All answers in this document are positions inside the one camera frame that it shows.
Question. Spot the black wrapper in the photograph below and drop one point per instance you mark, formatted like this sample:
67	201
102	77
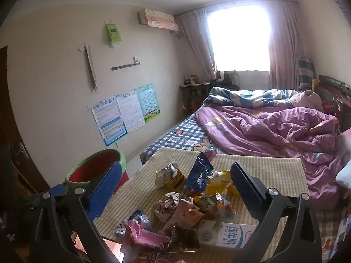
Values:
182	238

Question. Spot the dark wooden headboard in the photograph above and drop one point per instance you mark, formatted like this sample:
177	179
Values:
337	98

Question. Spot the brown white wrapper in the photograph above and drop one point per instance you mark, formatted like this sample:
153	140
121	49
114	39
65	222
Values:
167	205

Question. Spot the teal wall poster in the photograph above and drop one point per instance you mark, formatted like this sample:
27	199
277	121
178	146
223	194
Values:
148	101

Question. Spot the blue snack bag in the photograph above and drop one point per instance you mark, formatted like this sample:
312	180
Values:
198	175

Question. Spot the dark clothes pile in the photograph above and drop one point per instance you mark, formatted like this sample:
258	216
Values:
226	80

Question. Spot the beige checkered mat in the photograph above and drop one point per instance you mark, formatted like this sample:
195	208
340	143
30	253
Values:
274	175

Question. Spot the pink curtain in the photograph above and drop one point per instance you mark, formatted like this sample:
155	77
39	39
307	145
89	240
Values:
282	49
197	41

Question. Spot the yellow box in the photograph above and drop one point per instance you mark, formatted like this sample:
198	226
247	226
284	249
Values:
315	84

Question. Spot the purple blanket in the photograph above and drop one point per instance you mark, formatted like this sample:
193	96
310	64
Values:
260	131

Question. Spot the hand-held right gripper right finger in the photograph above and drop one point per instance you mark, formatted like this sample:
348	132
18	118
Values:
245	186

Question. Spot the yellow snack bag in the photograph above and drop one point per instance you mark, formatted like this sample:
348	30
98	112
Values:
219	186

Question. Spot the white wall poster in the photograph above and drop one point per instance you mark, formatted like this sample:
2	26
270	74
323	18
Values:
130	109

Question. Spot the pale pink pillow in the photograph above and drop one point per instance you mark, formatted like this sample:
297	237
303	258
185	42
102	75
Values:
307	100

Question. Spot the blue patchwork blanket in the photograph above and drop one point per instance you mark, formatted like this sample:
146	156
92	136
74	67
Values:
246	96

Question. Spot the blue bordered wall poster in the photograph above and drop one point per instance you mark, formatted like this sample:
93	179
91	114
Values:
109	120

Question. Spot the bright pink wrapper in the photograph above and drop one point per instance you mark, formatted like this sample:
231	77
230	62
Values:
142	235

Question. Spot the covered air conditioner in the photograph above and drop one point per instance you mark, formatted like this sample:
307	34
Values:
159	19

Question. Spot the silver orange wrapper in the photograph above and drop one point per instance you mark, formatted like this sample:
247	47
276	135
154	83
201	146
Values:
214	202

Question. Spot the white yellow bag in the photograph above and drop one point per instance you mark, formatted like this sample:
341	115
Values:
167	175

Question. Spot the red container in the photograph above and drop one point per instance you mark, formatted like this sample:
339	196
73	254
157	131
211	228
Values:
194	105

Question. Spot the dark wall rail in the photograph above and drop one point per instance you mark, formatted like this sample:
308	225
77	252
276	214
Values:
126	66

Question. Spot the window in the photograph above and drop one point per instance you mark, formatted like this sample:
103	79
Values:
238	38

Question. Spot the red bucket with green rim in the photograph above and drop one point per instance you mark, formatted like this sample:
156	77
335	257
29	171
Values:
85	169

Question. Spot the blue white wrapper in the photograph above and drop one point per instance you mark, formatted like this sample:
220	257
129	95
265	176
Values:
135	217

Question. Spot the pale pink packet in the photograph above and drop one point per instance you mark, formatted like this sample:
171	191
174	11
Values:
183	216

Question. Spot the green wall box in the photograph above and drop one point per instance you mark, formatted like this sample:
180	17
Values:
113	33

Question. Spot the white pillow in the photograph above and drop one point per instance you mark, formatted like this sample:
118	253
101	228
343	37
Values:
344	178

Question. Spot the small dark desk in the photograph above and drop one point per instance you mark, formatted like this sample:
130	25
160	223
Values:
194	86

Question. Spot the blue cup with yellow inside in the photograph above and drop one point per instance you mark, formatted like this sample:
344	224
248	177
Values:
57	189

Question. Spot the blue striped cushion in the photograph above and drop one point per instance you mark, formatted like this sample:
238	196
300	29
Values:
305	72

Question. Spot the blue plaid bed sheet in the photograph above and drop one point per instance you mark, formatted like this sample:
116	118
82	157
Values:
181	137

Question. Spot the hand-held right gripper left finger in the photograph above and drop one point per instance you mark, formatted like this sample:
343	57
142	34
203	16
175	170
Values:
105	189

